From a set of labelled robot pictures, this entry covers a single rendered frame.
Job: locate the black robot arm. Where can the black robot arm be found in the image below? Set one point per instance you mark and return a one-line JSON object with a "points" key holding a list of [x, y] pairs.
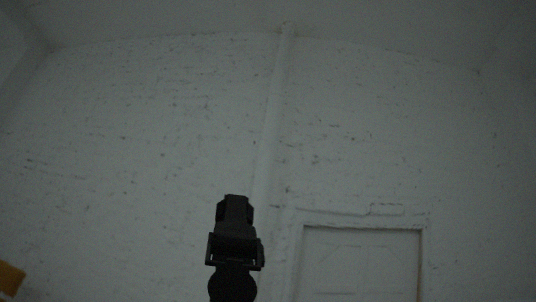
{"points": [[234, 245]]}

